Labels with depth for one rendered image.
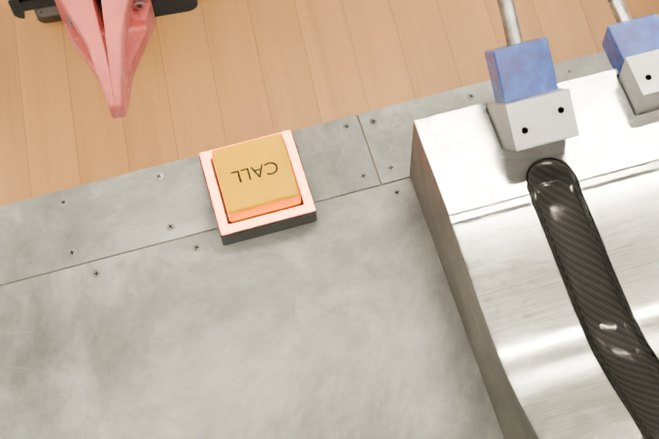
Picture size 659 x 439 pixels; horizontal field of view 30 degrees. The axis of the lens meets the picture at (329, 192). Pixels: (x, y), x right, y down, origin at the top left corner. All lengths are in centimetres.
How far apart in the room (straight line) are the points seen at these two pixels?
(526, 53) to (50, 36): 44
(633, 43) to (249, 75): 33
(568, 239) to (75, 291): 39
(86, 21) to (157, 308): 42
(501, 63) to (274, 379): 30
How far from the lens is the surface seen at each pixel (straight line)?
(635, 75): 96
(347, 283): 99
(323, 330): 97
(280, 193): 98
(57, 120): 109
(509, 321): 89
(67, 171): 106
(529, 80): 93
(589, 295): 91
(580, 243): 93
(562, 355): 89
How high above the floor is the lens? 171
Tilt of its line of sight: 63 degrees down
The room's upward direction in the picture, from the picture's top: 3 degrees counter-clockwise
